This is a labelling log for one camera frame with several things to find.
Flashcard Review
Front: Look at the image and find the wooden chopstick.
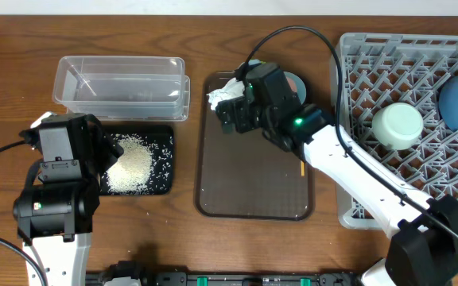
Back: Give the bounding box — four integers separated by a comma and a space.
300, 161, 305, 177

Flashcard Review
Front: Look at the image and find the pile of white rice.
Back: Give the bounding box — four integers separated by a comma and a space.
104, 133, 174, 195

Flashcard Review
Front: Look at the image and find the clear plastic bin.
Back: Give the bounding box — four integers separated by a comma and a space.
52, 56, 190, 122

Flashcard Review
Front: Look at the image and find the grey dishwasher rack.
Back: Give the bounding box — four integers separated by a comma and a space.
328, 32, 458, 233

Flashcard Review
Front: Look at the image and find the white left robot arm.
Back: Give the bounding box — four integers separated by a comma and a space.
13, 112, 123, 285

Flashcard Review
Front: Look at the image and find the yellow snack wrapper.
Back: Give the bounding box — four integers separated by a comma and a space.
248, 59, 264, 66

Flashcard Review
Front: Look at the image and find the brown serving tray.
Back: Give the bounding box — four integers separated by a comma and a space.
195, 71, 316, 222

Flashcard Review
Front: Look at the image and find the mint green bowl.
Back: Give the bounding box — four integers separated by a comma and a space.
371, 102, 424, 150

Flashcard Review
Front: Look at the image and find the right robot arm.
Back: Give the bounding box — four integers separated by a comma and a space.
208, 82, 458, 285

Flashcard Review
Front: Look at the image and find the pink cup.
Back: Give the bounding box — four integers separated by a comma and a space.
286, 77, 297, 93

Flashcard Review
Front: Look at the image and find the crumpled white napkin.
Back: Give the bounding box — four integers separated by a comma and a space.
207, 78, 245, 111

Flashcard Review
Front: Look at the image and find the black waste tray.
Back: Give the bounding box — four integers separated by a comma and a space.
97, 124, 176, 197

